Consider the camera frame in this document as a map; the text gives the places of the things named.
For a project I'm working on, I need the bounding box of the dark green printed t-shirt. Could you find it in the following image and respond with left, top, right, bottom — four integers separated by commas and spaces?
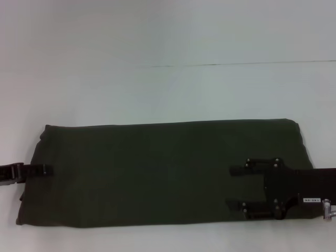
15, 118, 328, 228

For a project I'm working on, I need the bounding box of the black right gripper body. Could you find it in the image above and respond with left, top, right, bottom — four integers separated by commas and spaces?
263, 157, 336, 221

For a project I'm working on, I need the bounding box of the right gripper cable connector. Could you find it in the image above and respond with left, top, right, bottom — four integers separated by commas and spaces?
321, 198, 336, 220

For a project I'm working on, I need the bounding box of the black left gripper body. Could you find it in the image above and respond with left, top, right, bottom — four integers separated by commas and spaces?
0, 162, 26, 188

